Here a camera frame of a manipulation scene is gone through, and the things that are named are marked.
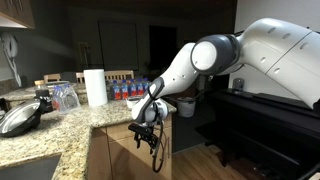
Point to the white waste bin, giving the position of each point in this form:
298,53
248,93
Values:
186,106

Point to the wooden drawer with metal handle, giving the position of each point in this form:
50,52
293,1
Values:
125,130

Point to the white rectangular dish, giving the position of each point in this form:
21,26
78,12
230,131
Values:
132,101

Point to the white wall telephone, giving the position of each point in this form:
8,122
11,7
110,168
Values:
10,47

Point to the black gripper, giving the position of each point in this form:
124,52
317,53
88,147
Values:
146,134

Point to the black piano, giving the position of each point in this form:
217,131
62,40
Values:
280,136

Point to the jar with tan lid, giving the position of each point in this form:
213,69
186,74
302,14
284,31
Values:
41,90

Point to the white paper towel roll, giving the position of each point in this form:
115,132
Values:
95,87

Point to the wooden chair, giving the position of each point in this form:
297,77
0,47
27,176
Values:
110,75
52,77

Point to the pack of water bottles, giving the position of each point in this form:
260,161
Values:
123,89

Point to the black waffle maker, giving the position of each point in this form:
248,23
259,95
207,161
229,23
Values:
22,118

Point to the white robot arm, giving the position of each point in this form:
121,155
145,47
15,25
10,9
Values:
287,53

